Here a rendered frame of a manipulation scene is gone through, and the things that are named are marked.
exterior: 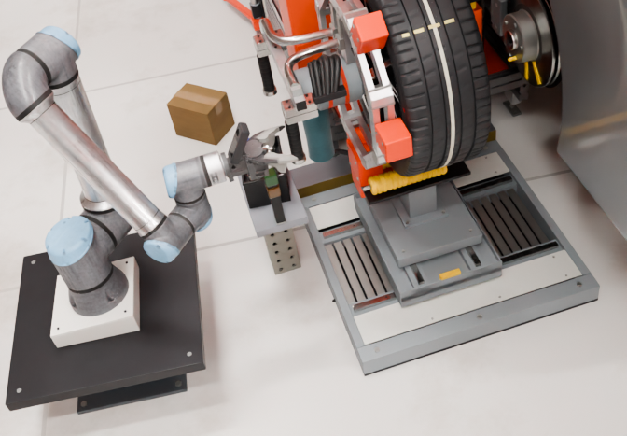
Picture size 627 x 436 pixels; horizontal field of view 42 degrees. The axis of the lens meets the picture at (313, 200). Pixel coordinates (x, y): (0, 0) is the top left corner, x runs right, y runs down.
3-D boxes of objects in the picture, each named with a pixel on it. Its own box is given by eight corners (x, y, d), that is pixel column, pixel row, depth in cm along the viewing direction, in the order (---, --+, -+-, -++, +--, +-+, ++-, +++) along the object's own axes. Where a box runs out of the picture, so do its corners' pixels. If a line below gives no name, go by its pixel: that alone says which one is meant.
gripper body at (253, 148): (265, 158, 236) (224, 170, 235) (259, 135, 230) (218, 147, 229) (271, 175, 231) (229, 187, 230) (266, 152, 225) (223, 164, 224)
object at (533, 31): (567, 94, 237) (553, -17, 225) (542, 102, 236) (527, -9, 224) (520, 74, 266) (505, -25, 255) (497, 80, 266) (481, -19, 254)
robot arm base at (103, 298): (65, 320, 256) (52, 300, 250) (77, 275, 270) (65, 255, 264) (124, 311, 254) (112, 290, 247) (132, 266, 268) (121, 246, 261)
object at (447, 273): (501, 277, 280) (502, 259, 273) (401, 309, 276) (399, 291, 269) (444, 183, 315) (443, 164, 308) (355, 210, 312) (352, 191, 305)
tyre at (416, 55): (396, 8, 286) (463, 183, 270) (331, 26, 283) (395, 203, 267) (425, -113, 222) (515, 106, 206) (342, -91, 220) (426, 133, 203)
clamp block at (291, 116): (319, 117, 224) (316, 101, 220) (287, 126, 223) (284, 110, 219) (313, 105, 228) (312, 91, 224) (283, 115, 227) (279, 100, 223)
